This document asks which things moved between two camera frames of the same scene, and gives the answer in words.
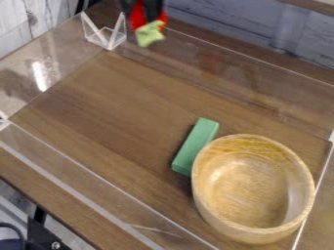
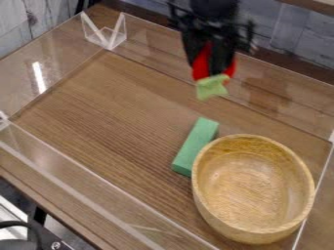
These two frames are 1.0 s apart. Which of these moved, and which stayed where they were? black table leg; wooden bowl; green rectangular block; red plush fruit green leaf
Moved: red plush fruit green leaf
Stayed: wooden bowl; black table leg; green rectangular block
